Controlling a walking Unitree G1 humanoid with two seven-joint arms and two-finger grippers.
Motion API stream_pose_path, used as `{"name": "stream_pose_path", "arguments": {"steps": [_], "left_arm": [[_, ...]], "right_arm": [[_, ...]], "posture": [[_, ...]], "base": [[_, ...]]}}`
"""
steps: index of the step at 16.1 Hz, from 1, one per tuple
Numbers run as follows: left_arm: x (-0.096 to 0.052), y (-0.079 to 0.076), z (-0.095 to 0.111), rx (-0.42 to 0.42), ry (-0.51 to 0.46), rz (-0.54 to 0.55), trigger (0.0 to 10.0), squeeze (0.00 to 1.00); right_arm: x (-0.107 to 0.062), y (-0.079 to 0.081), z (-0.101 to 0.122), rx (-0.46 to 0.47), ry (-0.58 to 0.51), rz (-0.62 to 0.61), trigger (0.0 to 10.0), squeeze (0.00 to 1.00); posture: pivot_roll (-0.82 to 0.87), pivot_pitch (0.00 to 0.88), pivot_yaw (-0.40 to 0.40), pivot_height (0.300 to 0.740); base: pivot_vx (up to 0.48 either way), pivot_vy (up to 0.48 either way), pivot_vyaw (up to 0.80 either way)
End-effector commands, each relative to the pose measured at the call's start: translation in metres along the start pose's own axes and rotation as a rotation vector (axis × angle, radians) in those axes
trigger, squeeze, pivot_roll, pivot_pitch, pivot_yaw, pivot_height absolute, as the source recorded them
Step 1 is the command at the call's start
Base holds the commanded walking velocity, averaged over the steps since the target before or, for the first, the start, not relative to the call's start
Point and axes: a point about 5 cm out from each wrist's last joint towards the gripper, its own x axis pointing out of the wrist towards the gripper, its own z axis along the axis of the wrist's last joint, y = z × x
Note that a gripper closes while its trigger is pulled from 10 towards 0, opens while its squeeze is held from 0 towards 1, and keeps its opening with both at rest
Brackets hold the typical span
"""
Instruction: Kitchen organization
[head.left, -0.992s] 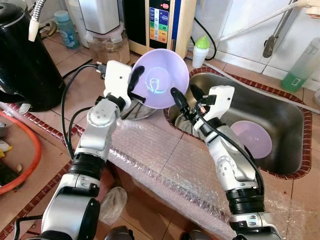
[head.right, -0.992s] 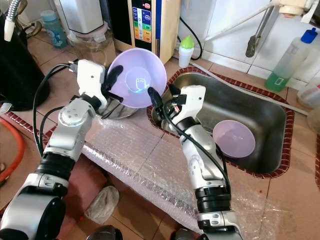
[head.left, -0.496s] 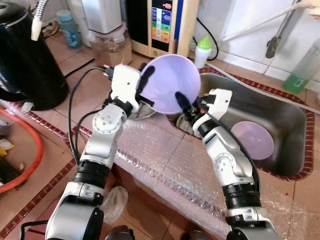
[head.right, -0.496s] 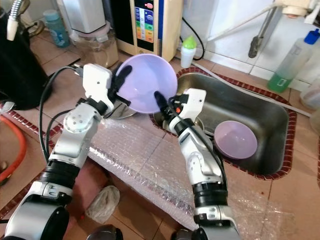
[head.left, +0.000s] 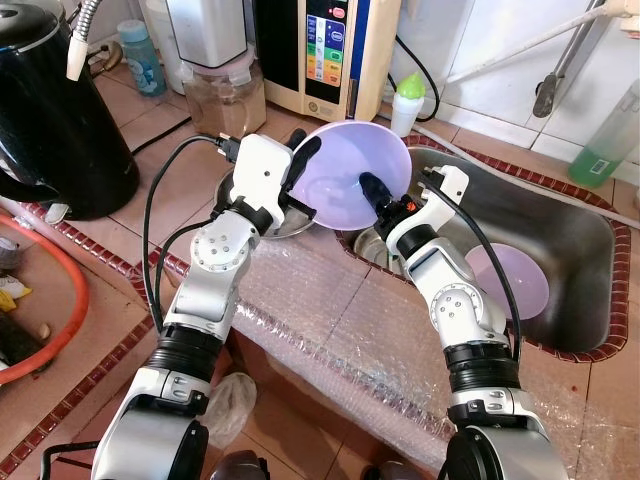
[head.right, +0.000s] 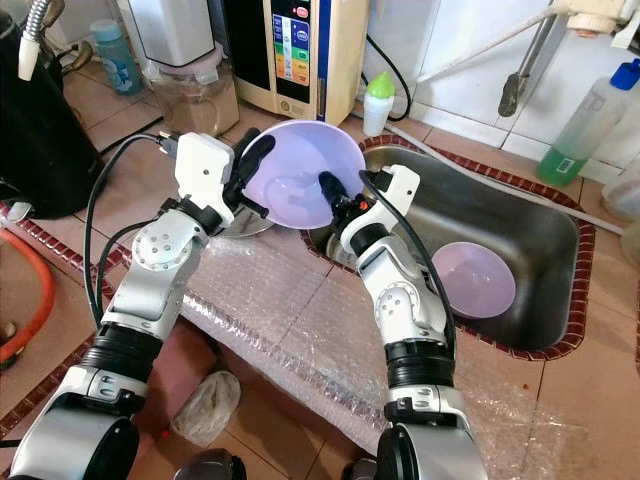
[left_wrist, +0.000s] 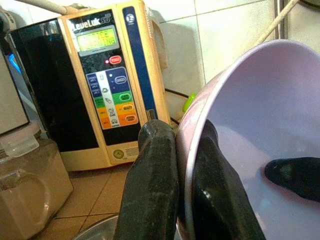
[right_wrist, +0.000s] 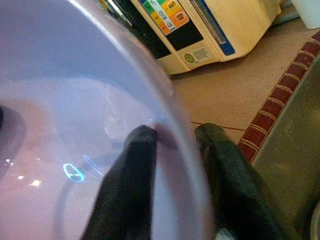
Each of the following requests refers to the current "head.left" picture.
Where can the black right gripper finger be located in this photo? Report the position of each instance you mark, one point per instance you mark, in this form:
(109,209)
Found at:
(377,198)

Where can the black robot foot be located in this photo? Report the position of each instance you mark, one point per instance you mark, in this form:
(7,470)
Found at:
(392,472)
(240,467)

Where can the black electric kettle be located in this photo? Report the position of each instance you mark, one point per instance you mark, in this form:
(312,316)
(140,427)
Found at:
(60,120)

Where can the black left robot foot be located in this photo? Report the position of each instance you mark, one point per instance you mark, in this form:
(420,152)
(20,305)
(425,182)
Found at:
(240,467)

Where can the yellow wrapper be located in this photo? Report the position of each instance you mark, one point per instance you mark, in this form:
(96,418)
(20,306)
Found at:
(14,294)

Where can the metal faucet spout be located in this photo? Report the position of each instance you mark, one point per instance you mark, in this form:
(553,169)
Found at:
(545,100)

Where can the white wall pipe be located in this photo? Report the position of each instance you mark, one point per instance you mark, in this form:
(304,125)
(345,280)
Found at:
(520,45)

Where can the black right robot foot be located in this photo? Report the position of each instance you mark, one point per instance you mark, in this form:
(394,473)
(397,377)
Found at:
(392,472)

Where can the beige and black water ioniser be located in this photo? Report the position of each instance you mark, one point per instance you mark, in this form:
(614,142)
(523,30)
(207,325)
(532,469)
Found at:
(375,60)

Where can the crumpled clear plastic bag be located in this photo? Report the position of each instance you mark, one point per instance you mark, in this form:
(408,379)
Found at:
(230,405)

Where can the orange round basin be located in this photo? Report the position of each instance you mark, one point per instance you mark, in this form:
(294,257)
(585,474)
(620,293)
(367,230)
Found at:
(78,300)

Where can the stainless steel sink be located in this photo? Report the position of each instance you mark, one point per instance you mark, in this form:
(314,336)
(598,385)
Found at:
(560,230)

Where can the teal plastic bottle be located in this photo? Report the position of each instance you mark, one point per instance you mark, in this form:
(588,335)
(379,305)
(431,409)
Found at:
(143,65)

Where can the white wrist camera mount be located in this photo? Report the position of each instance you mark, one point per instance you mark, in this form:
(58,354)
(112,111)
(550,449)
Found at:
(260,165)
(440,205)

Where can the white appliance with clear jar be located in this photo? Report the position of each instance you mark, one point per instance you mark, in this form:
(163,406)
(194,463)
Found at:
(225,105)

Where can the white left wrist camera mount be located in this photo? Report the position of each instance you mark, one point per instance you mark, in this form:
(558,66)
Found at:
(260,165)

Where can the small white plug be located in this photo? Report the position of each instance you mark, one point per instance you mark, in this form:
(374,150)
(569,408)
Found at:
(57,213)

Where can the grey round tin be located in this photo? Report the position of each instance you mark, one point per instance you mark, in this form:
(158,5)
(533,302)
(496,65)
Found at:
(10,252)

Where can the bubble wrap sheet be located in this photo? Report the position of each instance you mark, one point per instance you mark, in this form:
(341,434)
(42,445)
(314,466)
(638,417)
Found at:
(340,320)

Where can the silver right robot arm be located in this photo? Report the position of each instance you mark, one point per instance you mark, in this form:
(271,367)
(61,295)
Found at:
(460,310)

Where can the white bottle with green cap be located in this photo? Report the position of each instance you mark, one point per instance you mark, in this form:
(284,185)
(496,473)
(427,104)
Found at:
(405,112)

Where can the clear bottle with green soap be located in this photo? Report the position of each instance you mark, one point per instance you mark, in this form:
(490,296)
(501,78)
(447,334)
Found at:
(590,165)

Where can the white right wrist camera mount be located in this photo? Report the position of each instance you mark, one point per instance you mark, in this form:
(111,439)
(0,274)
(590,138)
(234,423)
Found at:
(440,205)

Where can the lilac plastic bowl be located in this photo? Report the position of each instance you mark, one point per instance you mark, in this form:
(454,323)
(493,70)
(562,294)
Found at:
(525,285)
(345,165)

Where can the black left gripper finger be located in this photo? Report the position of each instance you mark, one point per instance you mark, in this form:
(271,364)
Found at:
(305,160)

